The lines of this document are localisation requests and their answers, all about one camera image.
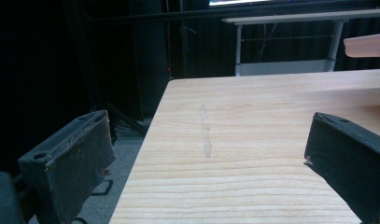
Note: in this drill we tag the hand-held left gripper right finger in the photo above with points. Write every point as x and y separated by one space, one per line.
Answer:
349 155

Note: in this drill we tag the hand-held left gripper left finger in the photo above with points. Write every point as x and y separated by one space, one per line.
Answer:
73 158

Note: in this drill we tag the pink object at edge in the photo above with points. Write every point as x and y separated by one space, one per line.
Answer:
366 46

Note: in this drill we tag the dark curtain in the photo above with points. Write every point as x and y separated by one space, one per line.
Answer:
147 56

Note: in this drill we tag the black metal stand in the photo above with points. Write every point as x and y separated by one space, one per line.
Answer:
183 40

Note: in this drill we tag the monitor screen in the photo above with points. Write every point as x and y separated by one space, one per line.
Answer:
237 2

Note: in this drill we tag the white metal-frame desk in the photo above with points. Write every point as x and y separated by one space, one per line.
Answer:
284 67

